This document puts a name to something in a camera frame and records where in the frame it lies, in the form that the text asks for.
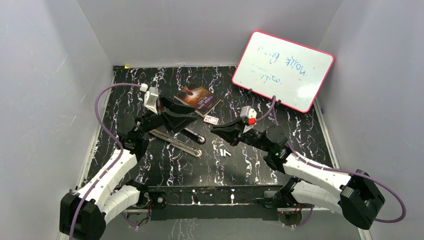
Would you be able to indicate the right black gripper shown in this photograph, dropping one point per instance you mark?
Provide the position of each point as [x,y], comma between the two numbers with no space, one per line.
[231,132]

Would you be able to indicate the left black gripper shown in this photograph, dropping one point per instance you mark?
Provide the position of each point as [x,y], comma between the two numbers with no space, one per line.
[174,122]

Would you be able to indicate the red white staple box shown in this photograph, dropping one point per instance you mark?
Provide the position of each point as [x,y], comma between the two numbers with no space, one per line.
[211,120]

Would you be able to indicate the beige stapler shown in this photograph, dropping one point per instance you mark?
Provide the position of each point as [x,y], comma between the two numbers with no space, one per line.
[196,152]

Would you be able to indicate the black stapler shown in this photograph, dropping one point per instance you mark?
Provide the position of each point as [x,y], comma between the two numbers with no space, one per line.
[193,135]

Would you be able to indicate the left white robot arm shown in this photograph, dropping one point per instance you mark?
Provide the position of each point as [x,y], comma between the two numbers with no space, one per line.
[85,214]

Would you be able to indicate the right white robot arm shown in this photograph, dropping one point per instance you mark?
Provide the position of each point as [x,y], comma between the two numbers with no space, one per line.
[353,195]

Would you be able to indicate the dark paperback book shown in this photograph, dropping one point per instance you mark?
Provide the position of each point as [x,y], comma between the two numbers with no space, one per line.
[198,97]

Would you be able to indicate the pink framed whiteboard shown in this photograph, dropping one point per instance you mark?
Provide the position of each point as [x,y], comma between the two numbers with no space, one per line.
[293,73]

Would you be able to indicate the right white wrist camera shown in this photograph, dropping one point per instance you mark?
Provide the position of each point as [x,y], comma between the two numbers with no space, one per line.
[248,116]

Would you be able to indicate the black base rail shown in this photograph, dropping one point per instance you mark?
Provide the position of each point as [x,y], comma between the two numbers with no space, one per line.
[216,202]

